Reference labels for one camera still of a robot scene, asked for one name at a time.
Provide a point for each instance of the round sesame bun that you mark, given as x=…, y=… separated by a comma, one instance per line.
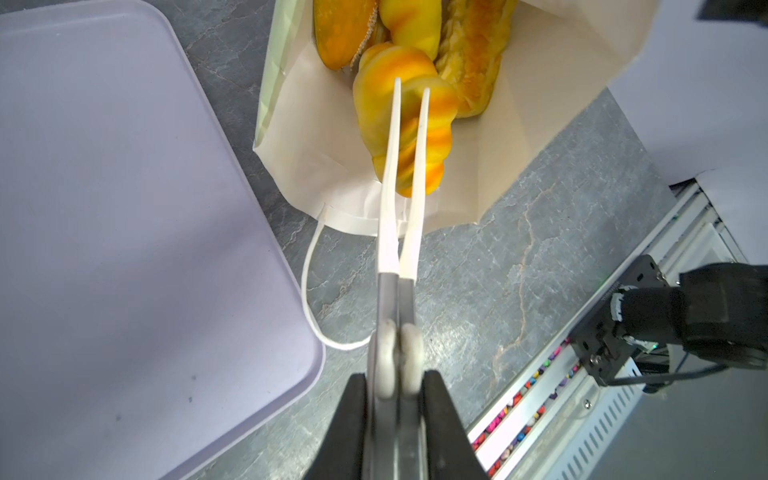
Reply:
x=342, y=28

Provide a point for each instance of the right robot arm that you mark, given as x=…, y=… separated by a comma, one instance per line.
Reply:
x=717, y=312

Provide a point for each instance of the white kitchen tongs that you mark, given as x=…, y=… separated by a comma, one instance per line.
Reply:
x=395, y=444

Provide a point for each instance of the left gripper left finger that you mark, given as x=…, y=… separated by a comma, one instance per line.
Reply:
x=340, y=455

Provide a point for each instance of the yellow twisted bread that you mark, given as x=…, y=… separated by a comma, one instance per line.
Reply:
x=414, y=23
x=373, y=88

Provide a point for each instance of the long golden pastry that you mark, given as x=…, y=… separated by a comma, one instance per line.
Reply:
x=474, y=36

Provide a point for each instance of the aluminium front rail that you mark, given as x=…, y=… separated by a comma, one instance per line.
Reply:
x=555, y=421

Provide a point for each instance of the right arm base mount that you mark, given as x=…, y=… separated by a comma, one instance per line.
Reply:
x=598, y=338

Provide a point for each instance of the floral paper bag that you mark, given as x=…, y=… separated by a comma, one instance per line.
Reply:
x=560, y=56

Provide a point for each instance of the lavender tray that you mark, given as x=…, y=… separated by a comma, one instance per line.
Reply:
x=149, y=318

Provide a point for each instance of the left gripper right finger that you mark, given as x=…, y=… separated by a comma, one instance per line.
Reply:
x=449, y=452

